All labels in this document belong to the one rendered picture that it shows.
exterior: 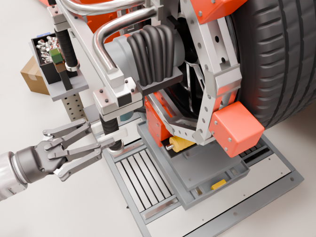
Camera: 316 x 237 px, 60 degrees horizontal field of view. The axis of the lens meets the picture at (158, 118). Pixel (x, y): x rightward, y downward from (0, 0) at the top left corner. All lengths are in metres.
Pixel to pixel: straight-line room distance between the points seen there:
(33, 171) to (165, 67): 0.34
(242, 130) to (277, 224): 0.97
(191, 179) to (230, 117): 0.68
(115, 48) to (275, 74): 0.38
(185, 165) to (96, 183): 0.50
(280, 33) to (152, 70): 0.25
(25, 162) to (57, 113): 1.22
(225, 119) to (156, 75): 0.18
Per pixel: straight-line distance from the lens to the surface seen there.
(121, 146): 0.69
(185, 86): 1.02
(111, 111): 0.56
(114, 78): 0.51
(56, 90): 1.30
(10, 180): 0.62
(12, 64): 2.26
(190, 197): 1.30
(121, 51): 0.71
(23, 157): 0.62
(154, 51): 0.52
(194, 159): 1.29
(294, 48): 0.62
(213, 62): 0.55
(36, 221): 1.53
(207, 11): 0.51
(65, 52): 0.88
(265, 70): 0.58
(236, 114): 0.62
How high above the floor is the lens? 1.36
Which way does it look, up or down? 54 degrees down
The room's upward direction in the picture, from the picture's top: straight up
